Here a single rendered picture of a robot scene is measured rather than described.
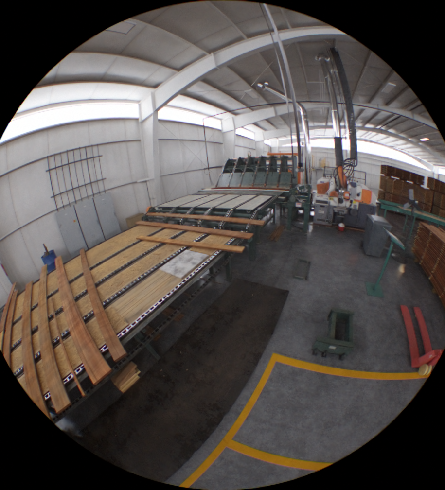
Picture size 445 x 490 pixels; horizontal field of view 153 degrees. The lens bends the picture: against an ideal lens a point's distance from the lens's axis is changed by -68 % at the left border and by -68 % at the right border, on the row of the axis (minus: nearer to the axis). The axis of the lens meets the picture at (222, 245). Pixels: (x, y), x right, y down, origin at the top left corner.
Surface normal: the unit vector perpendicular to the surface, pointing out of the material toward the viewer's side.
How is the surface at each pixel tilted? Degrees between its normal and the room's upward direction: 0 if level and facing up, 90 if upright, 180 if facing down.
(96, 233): 90
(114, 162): 89
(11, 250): 87
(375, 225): 96
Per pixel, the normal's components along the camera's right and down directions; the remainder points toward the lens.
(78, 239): 0.85, 0.15
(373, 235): -0.51, 0.51
